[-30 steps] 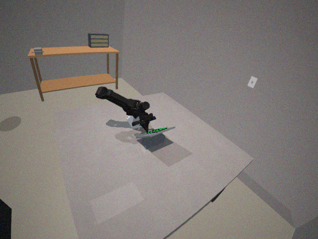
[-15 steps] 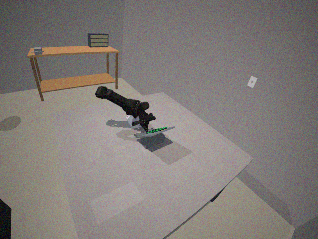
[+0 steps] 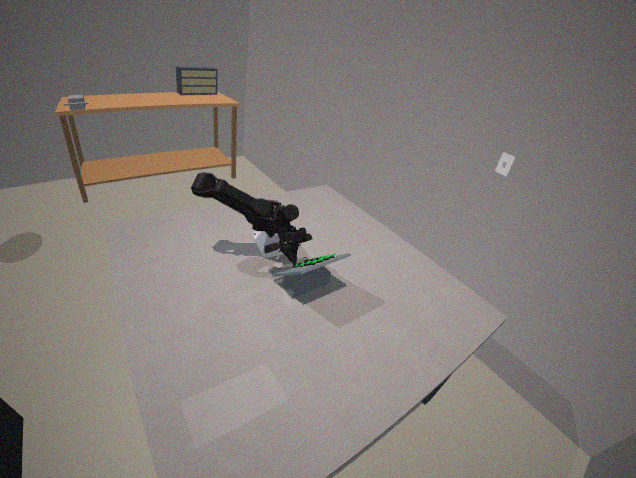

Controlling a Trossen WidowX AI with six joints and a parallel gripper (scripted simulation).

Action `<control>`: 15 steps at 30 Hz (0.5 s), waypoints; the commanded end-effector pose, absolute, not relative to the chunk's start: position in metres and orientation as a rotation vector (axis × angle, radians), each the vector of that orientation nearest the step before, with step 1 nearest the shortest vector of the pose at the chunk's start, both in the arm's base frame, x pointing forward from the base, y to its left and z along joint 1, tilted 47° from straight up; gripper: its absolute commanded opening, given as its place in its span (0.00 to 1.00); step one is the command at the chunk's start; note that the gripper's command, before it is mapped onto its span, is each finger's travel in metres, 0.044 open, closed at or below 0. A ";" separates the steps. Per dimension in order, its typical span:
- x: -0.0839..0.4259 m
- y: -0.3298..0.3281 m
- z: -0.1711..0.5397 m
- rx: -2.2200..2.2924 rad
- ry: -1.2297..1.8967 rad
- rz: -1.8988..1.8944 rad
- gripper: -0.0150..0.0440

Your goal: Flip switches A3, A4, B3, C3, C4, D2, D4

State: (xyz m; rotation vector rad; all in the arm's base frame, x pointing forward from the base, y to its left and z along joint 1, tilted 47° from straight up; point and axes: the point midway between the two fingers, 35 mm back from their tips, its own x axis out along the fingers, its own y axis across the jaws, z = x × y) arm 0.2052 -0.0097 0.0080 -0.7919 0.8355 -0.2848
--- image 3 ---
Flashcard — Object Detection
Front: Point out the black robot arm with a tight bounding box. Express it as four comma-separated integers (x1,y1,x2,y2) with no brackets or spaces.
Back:
191,172,307,242

